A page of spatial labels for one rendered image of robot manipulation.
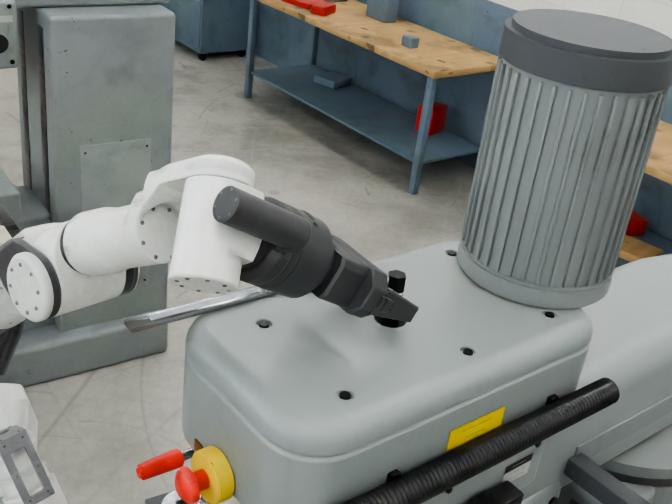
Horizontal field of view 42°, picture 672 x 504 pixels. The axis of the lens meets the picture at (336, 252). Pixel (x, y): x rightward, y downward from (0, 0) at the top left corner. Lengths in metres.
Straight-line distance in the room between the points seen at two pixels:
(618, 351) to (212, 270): 0.71
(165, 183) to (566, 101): 0.44
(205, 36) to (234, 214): 7.62
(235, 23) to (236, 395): 7.69
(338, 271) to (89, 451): 2.86
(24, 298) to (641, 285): 0.97
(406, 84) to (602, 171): 6.13
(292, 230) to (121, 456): 2.90
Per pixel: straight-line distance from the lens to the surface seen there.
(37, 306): 1.00
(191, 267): 0.80
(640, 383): 1.36
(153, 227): 0.89
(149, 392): 3.97
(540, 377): 1.07
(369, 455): 0.90
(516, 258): 1.09
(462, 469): 0.98
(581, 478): 1.30
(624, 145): 1.05
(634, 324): 1.41
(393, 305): 0.95
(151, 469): 1.07
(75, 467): 3.63
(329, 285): 0.90
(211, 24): 8.37
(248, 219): 0.78
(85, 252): 0.95
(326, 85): 7.31
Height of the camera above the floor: 2.43
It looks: 28 degrees down
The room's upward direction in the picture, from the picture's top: 8 degrees clockwise
